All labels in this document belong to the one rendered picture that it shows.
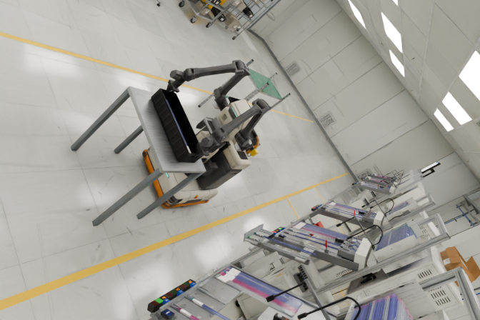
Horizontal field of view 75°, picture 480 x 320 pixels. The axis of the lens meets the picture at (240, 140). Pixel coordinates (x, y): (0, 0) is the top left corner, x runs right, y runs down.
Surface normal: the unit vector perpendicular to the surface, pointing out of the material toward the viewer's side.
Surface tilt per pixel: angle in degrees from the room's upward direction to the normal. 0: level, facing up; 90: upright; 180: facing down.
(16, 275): 0
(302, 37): 90
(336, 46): 90
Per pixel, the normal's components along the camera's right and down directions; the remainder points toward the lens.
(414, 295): -0.48, -0.03
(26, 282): 0.74, -0.55
